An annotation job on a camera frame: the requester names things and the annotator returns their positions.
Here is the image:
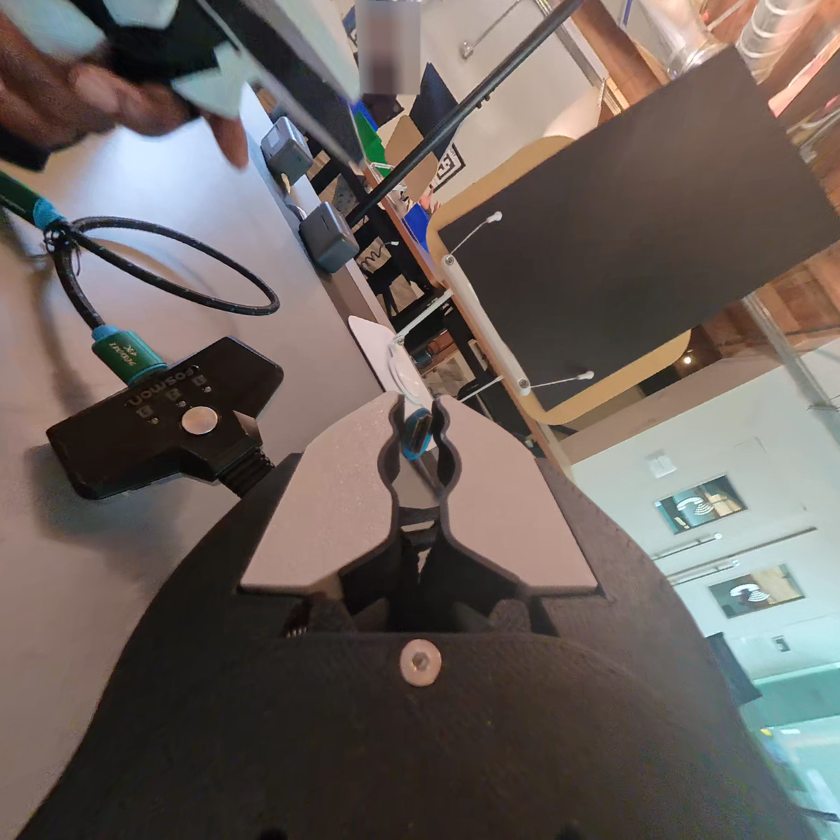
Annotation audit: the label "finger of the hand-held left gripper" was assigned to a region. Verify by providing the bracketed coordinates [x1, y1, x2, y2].
[197, 0, 366, 166]

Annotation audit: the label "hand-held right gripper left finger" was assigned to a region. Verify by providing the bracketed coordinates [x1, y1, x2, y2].
[239, 392, 403, 589]

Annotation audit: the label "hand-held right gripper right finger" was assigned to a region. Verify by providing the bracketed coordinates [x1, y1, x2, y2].
[433, 395, 599, 589]

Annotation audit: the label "braided hdmi cable green plugs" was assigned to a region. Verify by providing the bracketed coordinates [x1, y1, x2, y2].
[399, 407, 439, 500]
[0, 169, 281, 389]

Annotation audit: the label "black hdmi switch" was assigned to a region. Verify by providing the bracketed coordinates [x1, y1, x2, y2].
[46, 336, 284, 501]

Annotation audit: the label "person's left hand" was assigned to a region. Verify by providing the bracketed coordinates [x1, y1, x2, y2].
[0, 18, 250, 168]

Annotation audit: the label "grey box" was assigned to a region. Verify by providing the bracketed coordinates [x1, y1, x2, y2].
[298, 202, 361, 275]
[260, 116, 315, 188]

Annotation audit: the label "green plastic bin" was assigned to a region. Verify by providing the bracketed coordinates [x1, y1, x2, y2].
[353, 108, 389, 168]

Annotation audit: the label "black metal pole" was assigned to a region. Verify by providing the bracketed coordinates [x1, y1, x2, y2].
[346, 0, 586, 227]

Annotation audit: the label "phone sign door window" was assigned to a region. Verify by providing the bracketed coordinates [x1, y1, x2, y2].
[655, 474, 749, 534]
[707, 563, 806, 620]

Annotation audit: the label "square marker sign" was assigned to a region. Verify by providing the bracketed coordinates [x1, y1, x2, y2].
[430, 143, 468, 193]

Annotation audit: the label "blue plastic bin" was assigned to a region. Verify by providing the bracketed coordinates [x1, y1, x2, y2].
[402, 202, 439, 253]

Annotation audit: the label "black board with wooden rim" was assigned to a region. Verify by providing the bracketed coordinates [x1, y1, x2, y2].
[427, 46, 840, 427]

